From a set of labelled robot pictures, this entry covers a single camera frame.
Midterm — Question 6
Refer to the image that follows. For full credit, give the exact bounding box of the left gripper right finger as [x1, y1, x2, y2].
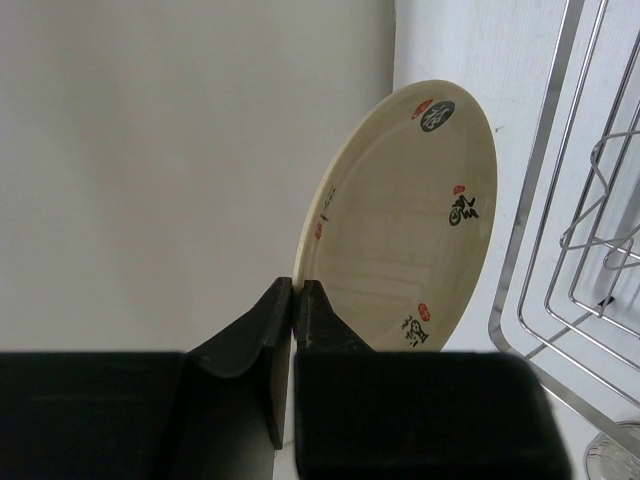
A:
[293, 280, 572, 479]

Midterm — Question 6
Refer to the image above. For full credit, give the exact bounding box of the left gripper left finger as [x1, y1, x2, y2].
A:
[1, 277, 293, 479]

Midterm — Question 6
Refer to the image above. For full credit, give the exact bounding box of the beige printed plate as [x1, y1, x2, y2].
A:
[293, 80, 498, 352]

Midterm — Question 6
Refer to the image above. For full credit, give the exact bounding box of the clear glass plate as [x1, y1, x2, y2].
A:
[584, 433, 639, 480]

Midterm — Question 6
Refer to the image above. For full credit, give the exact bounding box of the chrome wire dish rack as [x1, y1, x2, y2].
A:
[488, 1, 639, 448]

